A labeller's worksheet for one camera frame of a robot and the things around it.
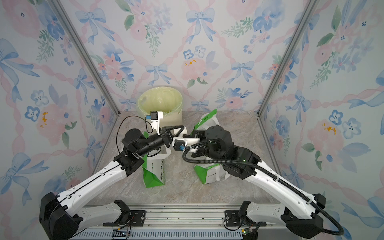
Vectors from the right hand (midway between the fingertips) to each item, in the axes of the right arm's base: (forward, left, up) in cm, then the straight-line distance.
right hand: (188, 130), depth 60 cm
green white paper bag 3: (-10, -10, -19) cm, 24 cm away
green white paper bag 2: (+18, -9, -14) cm, 25 cm away
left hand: (+1, +2, 0) cm, 2 cm away
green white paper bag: (-6, +18, -20) cm, 27 cm away
